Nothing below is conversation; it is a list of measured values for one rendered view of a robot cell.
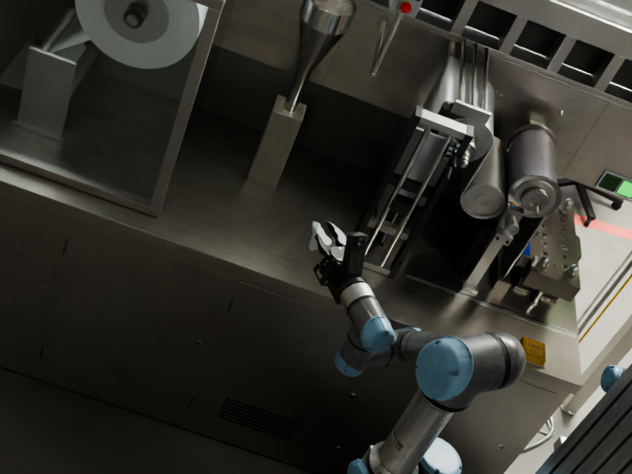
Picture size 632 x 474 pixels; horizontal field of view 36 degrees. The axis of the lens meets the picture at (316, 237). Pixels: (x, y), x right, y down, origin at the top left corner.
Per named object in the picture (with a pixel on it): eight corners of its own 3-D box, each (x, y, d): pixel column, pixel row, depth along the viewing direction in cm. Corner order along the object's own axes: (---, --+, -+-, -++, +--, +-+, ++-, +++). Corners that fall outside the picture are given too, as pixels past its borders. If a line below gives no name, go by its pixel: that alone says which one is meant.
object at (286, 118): (236, 182, 288) (294, 22, 251) (245, 156, 298) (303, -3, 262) (280, 198, 289) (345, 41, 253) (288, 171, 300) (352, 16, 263)
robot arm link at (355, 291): (355, 294, 217) (384, 294, 222) (347, 279, 219) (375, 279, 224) (340, 316, 221) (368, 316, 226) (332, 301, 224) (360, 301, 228)
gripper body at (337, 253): (310, 267, 231) (330, 306, 224) (326, 242, 226) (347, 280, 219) (336, 268, 236) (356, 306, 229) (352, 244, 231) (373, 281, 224)
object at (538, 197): (545, 188, 265) (550, 210, 270) (545, 183, 267) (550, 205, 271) (518, 193, 268) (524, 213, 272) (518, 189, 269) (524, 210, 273)
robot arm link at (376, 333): (359, 358, 216) (373, 334, 210) (339, 320, 222) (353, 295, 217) (388, 354, 220) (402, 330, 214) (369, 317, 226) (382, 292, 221)
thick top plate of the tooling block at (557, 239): (521, 284, 286) (530, 270, 283) (519, 202, 317) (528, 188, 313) (571, 302, 288) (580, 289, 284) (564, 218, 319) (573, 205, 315)
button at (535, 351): (519, 358, 274) (523, 353, 272) (519, 340, 279) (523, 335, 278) (542, 366, 274) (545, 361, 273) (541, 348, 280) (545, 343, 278)
